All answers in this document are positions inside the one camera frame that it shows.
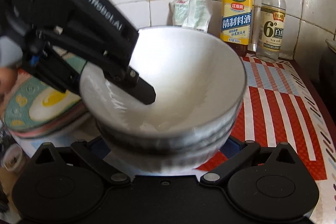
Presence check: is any white plastic seasoning bag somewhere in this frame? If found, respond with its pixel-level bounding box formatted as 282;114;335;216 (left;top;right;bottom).
170;0;213;32

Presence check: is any white ribbed bowl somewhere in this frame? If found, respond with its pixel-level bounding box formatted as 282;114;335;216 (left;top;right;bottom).
106;134;230;173
96;103;242;155
80;26;247;138

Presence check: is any clear white vinegar bottle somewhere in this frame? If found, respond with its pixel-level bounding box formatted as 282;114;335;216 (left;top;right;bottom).
256;0;286;63

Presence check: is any striped patchwork table mat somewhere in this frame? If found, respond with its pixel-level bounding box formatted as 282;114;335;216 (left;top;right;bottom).
12;55;335;223

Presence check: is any yellow label cooking wine bottle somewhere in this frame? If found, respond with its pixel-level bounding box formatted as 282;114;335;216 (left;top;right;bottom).
220;0;253;57

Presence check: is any blue fried egg plate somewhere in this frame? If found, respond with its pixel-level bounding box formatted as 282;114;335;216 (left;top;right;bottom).
1;71;82;130

